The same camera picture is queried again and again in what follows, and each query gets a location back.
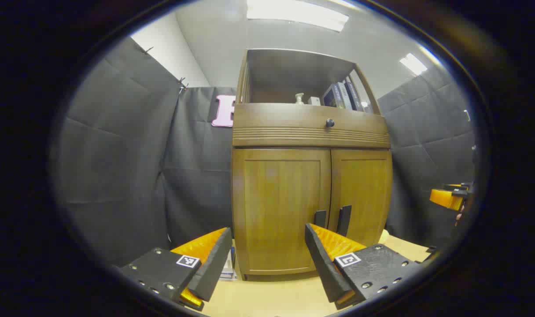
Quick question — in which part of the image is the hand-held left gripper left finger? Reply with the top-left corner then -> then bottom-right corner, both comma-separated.
120,227 -> 233,311

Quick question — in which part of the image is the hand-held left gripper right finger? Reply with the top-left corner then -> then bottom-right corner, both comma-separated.
305,223 -> 422,310

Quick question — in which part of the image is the wooden cabinet door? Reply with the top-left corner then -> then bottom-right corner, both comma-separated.
328,149 -> 392,247
233,149 -> 332,274

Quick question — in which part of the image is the brown wooden shoe cabinet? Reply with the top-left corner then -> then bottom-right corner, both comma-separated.
231,48 -> 393,281

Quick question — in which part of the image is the stack of pale books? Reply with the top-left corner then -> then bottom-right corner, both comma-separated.
219,247 -> 238,281

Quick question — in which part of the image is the small ceiling light panel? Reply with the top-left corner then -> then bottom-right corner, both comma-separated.
399,53 -> 428,75

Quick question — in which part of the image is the black backdrop cloth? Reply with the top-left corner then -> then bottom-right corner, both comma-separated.
52,37 -> 477,267

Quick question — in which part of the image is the large ceiling light panel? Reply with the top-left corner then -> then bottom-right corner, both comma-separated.
247,0 -> 350,32

